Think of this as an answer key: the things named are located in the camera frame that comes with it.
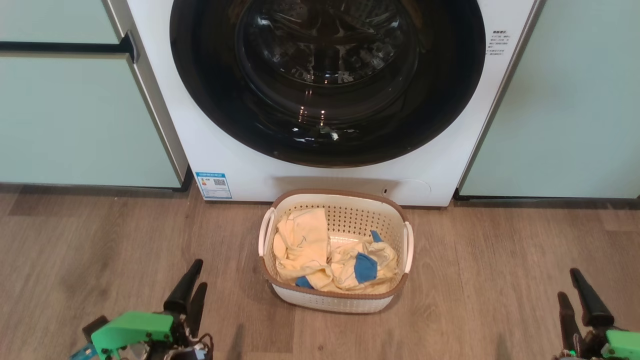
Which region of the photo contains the round drain filter cover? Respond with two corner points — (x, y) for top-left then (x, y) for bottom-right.
(381, 179), (432, 199)

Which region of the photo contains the pale green cabinet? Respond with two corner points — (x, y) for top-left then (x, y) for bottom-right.
(0, 0), (189, 192)
(456, 0), (640, 200)

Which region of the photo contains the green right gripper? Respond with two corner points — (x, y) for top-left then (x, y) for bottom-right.
(557, 268), (640, 360)

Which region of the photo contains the round black glass washer door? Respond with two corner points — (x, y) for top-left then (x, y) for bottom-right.
(169, 0), (487, 169)

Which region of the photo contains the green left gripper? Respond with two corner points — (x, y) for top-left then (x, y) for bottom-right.
(82, 259), (208, 360)

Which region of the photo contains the white front-load washing machine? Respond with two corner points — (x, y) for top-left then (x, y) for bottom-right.
(107, 0), (546, 208)

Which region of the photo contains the blue energy label sticker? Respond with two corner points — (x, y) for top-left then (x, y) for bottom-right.
(194, 171), (233, 200)

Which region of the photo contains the blue plug connector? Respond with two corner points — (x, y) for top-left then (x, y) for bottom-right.
(70, 344), (99, 360)

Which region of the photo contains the plain pale yellow garment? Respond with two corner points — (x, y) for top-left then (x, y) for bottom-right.
(273, 207), (333, 292)

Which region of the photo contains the cream laundry basket brown rim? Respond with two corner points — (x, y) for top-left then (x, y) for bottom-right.
(258, 189), (415, 315)

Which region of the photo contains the yellow garment with blue patches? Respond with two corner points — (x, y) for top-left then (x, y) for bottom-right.
(295, 230), (399, 294)

